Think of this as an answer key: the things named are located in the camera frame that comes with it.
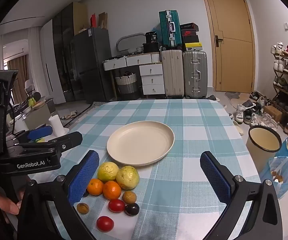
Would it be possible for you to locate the dark purple passion fruit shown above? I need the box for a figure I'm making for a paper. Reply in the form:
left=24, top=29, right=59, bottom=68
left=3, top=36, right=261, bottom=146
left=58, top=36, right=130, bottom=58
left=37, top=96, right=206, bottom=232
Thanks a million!
left=124, top=202, right=140, bottom=216

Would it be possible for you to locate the grey oval frame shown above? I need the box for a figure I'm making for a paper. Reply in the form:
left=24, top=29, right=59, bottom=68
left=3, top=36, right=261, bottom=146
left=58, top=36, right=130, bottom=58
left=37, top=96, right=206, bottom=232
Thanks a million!
left=116, top=33, right=147, bottom=53

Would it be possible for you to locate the wooden door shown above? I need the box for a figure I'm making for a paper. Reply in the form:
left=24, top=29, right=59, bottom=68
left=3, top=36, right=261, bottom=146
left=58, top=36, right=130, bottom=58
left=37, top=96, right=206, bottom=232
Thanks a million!
left=200, top=0, right=257, bottom=93

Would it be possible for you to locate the grey floor mat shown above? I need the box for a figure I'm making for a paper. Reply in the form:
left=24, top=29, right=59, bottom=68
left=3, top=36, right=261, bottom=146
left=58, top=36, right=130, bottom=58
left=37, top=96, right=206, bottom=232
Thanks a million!
left=225, top=92, right=242, bottom=101

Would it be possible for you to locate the cream trash bin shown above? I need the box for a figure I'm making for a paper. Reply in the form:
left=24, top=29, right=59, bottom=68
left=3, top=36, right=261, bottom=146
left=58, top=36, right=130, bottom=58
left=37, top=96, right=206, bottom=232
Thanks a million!
left=246, top=125, right=282, bottom=178

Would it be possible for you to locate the dark grey fridge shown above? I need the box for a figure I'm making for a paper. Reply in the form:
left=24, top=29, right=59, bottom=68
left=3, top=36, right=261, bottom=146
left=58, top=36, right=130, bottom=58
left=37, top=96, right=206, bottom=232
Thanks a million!
left=70, top=27, right=112, bottom=103

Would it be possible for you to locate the blue plastic bag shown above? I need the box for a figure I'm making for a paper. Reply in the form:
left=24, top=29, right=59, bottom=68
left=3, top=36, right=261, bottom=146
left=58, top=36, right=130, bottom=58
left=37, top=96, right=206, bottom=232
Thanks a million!
left=259, top=137, right=288, bottom=200

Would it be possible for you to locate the red tomato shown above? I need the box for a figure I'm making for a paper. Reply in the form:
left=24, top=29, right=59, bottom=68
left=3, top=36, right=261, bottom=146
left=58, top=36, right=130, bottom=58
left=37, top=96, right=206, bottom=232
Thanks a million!
left=108, top=199, right=126, bottom=213
left=96, top=216, right=114, bottom=232

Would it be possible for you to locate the black storage box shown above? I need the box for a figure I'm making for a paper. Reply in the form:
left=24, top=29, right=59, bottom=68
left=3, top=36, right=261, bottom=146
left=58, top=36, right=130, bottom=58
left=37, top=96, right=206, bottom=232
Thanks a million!
left=143, top=42, right=162, bottom=54

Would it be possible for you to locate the white paper towel roll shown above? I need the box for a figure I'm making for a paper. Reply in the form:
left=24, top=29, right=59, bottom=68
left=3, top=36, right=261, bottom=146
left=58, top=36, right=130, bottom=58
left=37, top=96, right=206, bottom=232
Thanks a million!
left=48, top=115, right=69, bottom=136

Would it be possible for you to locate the yellow and black shoe box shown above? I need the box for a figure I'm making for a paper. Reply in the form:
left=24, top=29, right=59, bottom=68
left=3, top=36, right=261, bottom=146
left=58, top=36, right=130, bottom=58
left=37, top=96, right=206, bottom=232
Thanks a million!
left=184, top=42, right=203, bottom=52

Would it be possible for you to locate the white slipper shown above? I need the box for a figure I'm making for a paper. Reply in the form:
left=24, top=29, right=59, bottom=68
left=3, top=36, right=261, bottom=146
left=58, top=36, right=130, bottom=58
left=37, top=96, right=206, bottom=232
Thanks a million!
left=233, top=121, right=245, bottom=136

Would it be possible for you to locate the white drawer unit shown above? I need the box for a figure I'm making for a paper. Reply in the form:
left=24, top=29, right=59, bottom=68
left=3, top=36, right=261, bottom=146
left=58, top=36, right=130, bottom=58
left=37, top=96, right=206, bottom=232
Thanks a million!
left=139, top=64, right=165, bottom=96

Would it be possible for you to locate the dark glass cabinet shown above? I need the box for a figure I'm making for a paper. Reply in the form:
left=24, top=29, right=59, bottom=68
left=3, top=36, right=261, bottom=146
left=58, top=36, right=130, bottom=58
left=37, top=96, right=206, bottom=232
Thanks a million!
left=40, top=2, right=88, bottom=103

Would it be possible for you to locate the yellow-green guava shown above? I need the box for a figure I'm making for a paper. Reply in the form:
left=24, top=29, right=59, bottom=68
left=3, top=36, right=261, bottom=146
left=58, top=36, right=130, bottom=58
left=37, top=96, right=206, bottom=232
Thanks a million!
left=97, top=162, right=119, bottom=182
left=116, top=166, right=140, bottom=190

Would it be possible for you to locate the pile of shoes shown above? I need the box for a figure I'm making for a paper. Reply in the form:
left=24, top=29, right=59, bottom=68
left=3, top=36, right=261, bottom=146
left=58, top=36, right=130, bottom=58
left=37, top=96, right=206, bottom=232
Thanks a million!
left=235, top=92, right=280, bottom=131

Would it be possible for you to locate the teal suitcase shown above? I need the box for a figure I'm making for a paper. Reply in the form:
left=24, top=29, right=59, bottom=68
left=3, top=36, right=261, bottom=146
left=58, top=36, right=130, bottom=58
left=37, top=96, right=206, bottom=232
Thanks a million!
left=159, top=10, right=182, bottom=50

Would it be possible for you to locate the white desk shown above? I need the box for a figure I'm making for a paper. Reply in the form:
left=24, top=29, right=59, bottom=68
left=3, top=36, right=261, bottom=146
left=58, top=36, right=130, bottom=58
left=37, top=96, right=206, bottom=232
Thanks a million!
left=102, top=52, right=163, bottom=98

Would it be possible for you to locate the orange mandarin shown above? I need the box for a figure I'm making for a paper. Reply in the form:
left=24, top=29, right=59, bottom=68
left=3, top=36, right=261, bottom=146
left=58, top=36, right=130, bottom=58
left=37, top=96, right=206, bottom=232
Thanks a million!
left=102, top=180, right=122, bottom=200
left=87, top=178, right=104, bottom=196

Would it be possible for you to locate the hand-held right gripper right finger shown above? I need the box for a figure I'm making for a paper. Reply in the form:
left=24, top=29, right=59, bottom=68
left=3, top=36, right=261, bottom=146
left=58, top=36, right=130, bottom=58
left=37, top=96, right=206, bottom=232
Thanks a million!
left=200, top=151, right=284, bottom=240

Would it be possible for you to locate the person's left hand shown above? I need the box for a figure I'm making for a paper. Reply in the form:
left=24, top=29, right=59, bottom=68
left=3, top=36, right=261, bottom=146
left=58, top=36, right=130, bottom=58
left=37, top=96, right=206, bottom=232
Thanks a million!
left=0, top=187, right=22, bottom=216

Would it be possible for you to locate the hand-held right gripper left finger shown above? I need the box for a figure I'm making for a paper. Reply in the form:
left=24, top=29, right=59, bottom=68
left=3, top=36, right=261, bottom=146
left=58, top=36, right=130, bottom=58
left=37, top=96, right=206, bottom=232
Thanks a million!
left=17, top=150, right=100, bottom=240

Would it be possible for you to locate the cream round plate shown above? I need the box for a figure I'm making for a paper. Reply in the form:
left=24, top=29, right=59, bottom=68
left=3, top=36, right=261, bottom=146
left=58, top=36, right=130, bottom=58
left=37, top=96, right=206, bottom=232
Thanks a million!
left=106, top=121, right=175, bottom=167

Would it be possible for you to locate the beige suitcase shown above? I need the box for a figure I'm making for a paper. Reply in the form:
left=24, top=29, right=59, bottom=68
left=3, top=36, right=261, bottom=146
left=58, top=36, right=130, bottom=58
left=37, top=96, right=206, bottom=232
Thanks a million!
left=161, top=49, right=184, bottom=98

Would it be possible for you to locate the teal checked tablecloth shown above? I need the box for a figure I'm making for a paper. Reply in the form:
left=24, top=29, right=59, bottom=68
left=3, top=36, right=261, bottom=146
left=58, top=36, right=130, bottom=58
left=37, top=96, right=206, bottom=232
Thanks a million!
left=31, top=99, right=262, bottom=240

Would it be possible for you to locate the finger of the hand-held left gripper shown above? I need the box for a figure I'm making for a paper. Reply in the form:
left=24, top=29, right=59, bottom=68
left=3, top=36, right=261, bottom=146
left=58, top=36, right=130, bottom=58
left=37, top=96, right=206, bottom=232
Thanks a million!
left=21, top=131, right=83, bottom=153
left=16, top=126, right=53, bottom=143

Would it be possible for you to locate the small brown round fruit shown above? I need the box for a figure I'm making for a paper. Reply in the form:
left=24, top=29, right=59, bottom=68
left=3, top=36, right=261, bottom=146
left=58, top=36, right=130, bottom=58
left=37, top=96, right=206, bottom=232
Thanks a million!
left=122, top=191, right=137, bottom=205
left=76, top=202, right=89, bottom=215

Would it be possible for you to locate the cardboard box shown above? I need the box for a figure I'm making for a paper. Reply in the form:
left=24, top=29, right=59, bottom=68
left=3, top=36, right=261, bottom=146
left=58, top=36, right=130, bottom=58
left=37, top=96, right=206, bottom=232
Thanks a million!
left=263, top=105, right=283, bottom=122

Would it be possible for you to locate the brown paper bag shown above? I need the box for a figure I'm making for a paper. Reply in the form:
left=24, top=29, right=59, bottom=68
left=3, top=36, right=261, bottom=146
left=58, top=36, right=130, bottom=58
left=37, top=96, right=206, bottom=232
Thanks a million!
left=98, top=12, right=108, bottom=29

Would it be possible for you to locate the silver suitcase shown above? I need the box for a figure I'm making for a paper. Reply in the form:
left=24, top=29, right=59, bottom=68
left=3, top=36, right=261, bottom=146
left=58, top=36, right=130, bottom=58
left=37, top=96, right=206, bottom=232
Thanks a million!
left=183, top=51, right=208, bottom=99

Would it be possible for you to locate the brown curtain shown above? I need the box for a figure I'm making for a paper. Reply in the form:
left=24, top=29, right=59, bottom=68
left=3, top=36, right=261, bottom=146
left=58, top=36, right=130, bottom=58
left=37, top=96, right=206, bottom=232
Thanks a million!
left=7, top=55, right=31, bottom=103

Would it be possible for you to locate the woven laundry basket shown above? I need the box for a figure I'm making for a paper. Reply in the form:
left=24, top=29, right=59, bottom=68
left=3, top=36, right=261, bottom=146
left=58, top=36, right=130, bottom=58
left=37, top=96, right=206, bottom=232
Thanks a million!
left=115, top=72, right=138, bottom=101

